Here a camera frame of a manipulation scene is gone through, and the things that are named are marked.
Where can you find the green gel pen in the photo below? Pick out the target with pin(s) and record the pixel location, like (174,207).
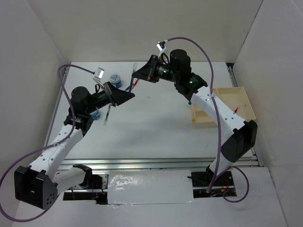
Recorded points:
(107,115)

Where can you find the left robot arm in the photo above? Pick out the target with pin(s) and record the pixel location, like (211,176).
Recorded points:
(39,183)

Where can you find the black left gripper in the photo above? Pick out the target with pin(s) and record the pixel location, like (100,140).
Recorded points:
(115,96)

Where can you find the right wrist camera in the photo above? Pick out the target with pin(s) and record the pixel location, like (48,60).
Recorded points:
(161,45)

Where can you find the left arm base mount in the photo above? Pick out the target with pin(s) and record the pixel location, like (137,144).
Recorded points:
(91,186)

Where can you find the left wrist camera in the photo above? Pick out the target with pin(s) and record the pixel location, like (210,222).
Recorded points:
(98,74)

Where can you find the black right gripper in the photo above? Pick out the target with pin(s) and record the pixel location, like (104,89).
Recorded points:
(147,72)

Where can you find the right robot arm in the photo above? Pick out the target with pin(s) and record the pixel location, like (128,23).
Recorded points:
(236,136)

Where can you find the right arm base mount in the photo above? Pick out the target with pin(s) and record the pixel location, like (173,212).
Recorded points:
(200,183)

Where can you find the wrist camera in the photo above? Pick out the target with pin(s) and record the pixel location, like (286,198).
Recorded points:
(161,45)
(98,74)

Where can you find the purple gel pen clear cap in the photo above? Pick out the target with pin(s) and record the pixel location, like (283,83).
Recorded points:
(132,79)

